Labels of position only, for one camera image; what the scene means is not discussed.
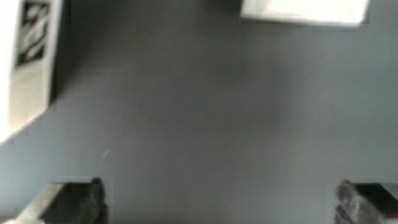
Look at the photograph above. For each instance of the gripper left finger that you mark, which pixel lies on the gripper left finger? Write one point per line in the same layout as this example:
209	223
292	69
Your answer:
68	204

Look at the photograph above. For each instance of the white square tabletop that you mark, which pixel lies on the white square tabletop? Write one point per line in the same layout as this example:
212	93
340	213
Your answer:
29	37

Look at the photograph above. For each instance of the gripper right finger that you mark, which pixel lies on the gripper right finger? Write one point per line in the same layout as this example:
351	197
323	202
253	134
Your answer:
367	203

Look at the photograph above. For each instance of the white table leg with tag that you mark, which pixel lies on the white table leg with tag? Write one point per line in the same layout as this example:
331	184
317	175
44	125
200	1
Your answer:
317	12

